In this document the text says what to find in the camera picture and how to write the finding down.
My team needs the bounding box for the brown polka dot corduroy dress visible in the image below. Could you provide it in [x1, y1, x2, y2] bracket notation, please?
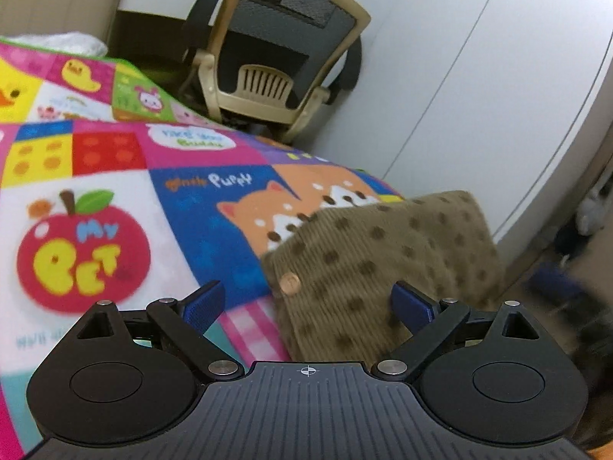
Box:
[262, 190, 504, 366]

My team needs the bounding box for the colourful cartoon patchwork blanket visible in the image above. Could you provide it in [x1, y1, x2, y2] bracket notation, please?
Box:
[1, 43, 398, 459]

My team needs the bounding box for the white wardrobe cabinet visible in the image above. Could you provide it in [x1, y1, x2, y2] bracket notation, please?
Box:
[297, 0, 612, 262]

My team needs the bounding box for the beige black mesh office chair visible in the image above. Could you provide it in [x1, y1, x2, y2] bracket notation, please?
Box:
[178, 0, 371, 145]

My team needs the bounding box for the white fluffy cloth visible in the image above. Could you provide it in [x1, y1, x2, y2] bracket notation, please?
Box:
[1, 32, 108, 57]

